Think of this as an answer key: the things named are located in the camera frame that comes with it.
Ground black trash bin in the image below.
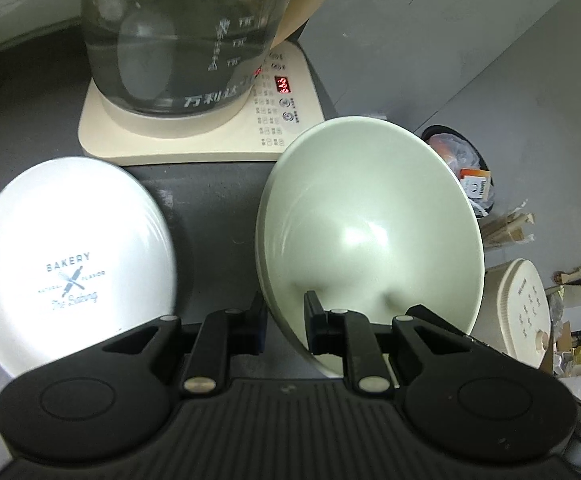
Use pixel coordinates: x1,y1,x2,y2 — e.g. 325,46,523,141
420,125,496,218

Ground cream kettle base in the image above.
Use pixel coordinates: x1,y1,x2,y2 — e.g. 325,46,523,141
79,40,332,166

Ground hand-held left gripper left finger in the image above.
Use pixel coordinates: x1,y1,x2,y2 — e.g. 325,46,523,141
101,291,270,393

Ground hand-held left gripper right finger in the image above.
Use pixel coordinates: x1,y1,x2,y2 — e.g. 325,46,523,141
303,290,472,394

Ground pale green bowl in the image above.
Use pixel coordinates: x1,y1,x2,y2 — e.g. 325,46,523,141
255,116,486,380

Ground wooden sticks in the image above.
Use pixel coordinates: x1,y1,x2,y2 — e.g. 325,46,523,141
480,210,537,252

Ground cream rice cooker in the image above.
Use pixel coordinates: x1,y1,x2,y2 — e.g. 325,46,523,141
484,258,556,372

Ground glass kettle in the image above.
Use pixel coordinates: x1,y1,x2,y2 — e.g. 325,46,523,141
80,0,336,116

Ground white printed plate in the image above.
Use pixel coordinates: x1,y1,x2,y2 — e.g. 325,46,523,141
0,154,178,379

